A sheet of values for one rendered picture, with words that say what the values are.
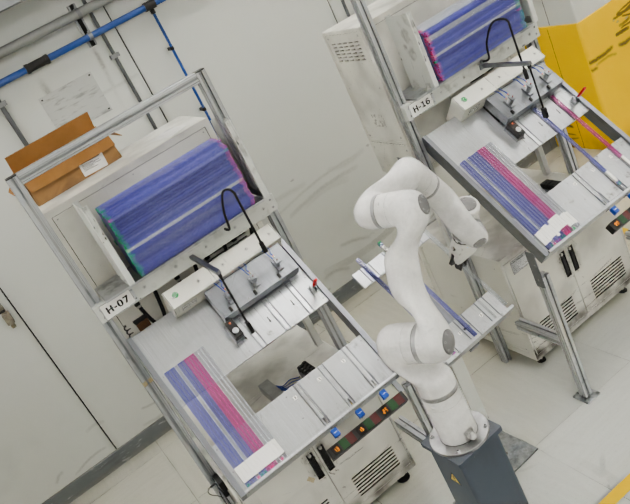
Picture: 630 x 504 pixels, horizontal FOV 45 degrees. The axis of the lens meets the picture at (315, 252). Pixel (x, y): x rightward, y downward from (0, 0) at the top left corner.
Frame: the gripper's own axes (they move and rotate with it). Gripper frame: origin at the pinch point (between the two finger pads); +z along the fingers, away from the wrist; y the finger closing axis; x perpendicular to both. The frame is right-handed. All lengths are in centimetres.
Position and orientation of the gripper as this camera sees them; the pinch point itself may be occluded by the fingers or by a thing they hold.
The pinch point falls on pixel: (460, 263)
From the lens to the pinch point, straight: 273.9
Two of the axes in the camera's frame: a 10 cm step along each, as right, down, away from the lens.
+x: -6.5, -5.6, 5.1
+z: 0.9, 6.2, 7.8
